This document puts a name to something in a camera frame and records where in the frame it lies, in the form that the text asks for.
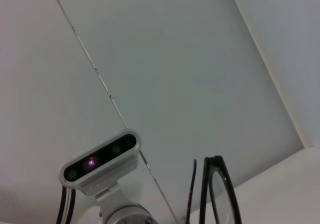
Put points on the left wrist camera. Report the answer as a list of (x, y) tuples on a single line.
[(100, 159)]

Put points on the black glasses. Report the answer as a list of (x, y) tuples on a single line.
[(203, 184)]

